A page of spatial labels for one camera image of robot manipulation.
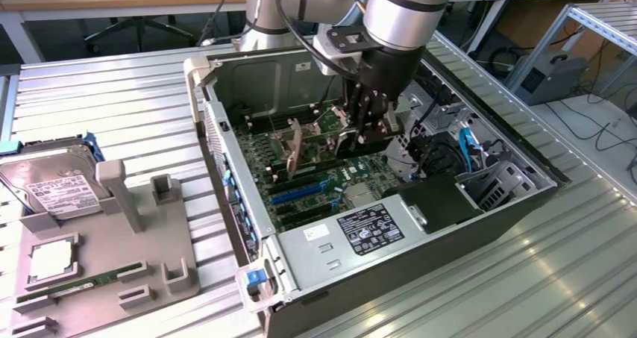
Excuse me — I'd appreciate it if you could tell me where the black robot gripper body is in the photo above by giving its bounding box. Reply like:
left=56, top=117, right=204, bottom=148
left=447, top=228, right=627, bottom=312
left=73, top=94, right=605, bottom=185
left=355, top=45, right=425, bottom=102

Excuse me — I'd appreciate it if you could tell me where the black graphics card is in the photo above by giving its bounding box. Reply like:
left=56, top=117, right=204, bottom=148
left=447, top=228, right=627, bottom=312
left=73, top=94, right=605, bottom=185
left=285, top=116, right=397, bottom=184

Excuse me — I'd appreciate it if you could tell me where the metal socket cover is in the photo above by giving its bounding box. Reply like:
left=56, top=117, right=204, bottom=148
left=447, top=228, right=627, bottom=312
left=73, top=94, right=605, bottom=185
left=311, top=105, right=350, bottom=137

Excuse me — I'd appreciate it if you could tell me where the metal drive cage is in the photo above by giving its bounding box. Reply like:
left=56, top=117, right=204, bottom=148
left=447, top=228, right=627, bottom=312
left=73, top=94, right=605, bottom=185
left=387, top=54, right=466, bottom=175

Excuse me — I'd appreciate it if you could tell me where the CPU socket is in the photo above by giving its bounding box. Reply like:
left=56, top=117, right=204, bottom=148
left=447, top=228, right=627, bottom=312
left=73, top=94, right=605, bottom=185
left=277, top=128, right=339, bottom=160

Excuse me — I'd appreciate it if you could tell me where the green motherboard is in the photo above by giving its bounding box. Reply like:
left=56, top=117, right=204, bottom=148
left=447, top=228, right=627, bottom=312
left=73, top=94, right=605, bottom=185
left=233, top=102, right=398, bottom=233

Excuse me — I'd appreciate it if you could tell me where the thin socket locking lever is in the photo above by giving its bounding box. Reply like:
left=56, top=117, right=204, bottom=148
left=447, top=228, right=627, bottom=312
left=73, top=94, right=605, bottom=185
left=265, top=108, right=281, bottom=141

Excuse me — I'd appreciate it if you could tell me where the installed RAM stick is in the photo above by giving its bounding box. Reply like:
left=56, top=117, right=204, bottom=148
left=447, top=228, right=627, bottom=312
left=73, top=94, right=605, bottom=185
left=270, top=154, right=345, bottom=181

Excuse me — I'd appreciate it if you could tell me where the silver chipset heatsink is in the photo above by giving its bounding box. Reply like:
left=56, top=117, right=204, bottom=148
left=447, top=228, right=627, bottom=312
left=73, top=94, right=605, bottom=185
left=345, top=184, right=378, bottom=207

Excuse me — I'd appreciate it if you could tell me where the blue expansion slot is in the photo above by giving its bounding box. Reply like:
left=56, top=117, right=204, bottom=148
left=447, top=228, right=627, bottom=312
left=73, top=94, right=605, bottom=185
left=268, top=183, right=327, bottom=205

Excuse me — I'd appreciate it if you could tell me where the black stand pole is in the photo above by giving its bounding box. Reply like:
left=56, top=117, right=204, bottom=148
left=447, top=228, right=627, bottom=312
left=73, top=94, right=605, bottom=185
left=466, top=0, right=526, bottom=55

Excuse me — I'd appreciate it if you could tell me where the metal disk bay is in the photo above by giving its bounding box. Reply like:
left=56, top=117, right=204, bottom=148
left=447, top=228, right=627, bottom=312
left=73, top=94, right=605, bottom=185
left=457, top=158, right=557, bottom=209

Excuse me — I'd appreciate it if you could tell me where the gray box device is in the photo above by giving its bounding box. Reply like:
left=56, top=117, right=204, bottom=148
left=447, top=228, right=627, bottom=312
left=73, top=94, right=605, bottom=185
left=511, top=52, right=589, bottom=107

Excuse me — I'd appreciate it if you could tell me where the gray power supply unit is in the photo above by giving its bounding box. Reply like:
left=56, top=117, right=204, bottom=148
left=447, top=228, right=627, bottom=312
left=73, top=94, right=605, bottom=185
left=276, top=194, right=430, bottom=291

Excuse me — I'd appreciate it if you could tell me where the open black PC case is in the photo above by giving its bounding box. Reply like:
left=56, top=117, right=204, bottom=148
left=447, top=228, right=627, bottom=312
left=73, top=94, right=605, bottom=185
left=182, top=34, right=571, bottom=338

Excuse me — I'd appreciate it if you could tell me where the black office chair base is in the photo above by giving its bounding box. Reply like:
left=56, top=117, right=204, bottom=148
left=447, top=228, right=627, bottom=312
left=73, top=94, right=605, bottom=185
left=81, top=15, right=198, bottom=55

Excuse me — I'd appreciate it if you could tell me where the gray case foot blue latch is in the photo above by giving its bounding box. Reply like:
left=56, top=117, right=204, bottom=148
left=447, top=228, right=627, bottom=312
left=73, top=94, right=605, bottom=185
left=233, top=257, right=282, bottom=313

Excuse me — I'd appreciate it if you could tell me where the gray parts rack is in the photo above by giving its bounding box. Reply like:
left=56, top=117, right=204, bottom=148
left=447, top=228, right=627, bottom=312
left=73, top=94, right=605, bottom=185
left=9, top=158, right=200, bottom=338

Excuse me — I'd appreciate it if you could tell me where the hard disk with blue carrier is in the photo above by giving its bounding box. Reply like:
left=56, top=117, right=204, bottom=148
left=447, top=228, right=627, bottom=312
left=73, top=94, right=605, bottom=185
left=0, top=131, right=108, bottom=222

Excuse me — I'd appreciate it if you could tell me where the green RAM stick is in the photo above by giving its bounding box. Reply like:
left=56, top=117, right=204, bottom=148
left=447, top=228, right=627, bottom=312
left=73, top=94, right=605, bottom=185
left=17, top=265, right=145, bottom=304

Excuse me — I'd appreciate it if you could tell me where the silver CPU chip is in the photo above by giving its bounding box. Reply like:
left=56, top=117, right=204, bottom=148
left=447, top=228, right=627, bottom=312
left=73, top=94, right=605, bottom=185
left=26, top=239, right=77, bottom=281

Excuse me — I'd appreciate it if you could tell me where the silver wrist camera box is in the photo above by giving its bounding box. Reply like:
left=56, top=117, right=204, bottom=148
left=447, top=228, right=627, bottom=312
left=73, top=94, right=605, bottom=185
left=311, top=24, right=383, bottom=77

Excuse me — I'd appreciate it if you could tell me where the black cable bundle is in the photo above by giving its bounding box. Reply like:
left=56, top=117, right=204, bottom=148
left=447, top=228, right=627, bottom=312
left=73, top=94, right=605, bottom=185
left=406, top=134, right=469, bottom=179

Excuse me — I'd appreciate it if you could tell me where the blue data wire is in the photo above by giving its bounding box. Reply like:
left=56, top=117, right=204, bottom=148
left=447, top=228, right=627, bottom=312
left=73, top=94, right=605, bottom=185
left=458, top=126, right=482, bottom=175

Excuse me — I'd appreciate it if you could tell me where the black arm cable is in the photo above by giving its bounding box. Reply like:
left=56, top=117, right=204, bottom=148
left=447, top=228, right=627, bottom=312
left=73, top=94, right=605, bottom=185
left=276, top=0, right=369, bottom=84

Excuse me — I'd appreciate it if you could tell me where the black hanging cable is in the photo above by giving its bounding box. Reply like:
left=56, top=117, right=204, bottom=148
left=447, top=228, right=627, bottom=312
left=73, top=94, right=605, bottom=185
left=198, top=0, right=234, bottom=47

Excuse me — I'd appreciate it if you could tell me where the aluminium frame table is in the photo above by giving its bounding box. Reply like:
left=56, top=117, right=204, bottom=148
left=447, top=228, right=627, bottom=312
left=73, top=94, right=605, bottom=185
left=506, top=1, right=637, bottom=106

